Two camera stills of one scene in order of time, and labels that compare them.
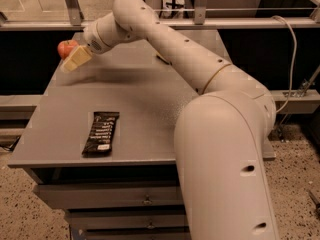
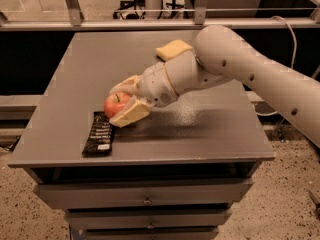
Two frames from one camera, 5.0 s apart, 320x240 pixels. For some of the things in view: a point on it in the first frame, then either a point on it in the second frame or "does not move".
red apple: (65, 47) → (114, 102)
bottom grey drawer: (134, 233) does not move
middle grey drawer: (128, 218) does not move
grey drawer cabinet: (100, 142) does not move
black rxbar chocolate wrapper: (99, 143) does not move
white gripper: (92, 41) → (154, 81)
